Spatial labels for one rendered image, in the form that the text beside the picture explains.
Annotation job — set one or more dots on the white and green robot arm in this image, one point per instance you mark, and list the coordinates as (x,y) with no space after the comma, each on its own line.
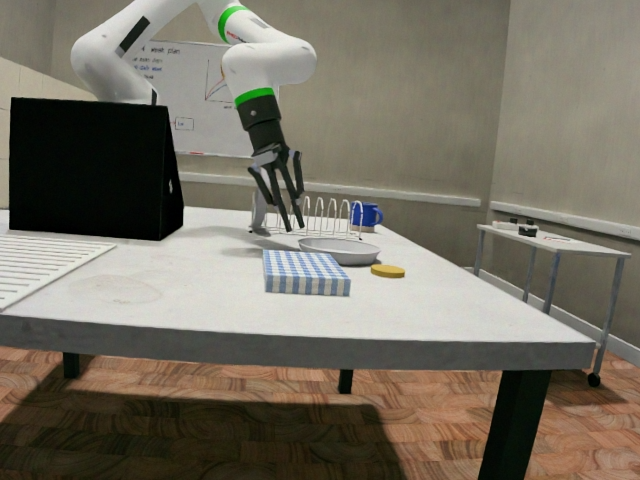
(102,58)

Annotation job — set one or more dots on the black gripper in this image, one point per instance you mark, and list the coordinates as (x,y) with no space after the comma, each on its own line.
(268,133)

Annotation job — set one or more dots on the blue and white checked towel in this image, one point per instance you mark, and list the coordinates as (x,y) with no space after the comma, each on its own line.
(304,273)

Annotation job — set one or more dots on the white ribbed draining mat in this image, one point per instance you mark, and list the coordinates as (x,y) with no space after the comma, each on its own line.
(17,281)

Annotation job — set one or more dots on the blue mug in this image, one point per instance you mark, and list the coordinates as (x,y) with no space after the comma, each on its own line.
(368,219)

